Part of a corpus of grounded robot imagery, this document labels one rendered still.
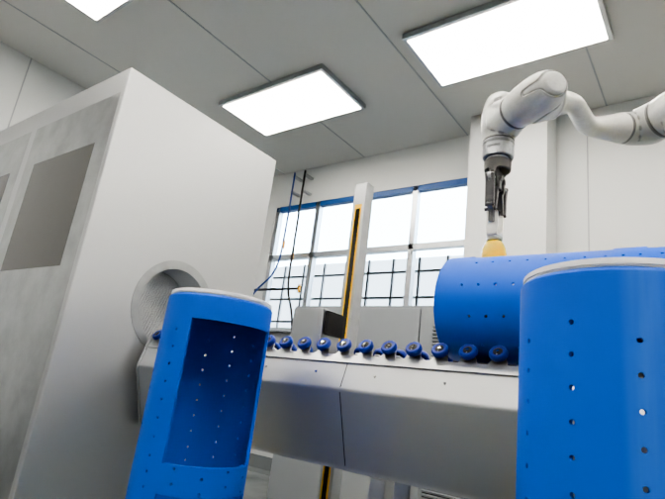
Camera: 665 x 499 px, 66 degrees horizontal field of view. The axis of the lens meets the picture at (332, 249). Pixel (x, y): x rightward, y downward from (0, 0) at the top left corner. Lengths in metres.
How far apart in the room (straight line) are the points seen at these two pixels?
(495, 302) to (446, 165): 3.93
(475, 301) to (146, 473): 0.88
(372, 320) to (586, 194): 2.11
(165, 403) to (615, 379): 0.98
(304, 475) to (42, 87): 4.09
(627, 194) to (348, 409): 3.47
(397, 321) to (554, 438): 2.67
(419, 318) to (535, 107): 2.06
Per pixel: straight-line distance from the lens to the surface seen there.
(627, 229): 4.43
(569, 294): 0.76
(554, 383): 0.76
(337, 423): 1.48
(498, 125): 1.56
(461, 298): 1.31
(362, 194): 2.15
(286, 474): 3.80
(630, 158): 4.66
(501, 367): 1.28
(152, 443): 1.35
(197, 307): 1.32
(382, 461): 1.44
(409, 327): 3.32
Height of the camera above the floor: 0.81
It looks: 16 degrees up
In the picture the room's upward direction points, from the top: 7 degrees clockwise
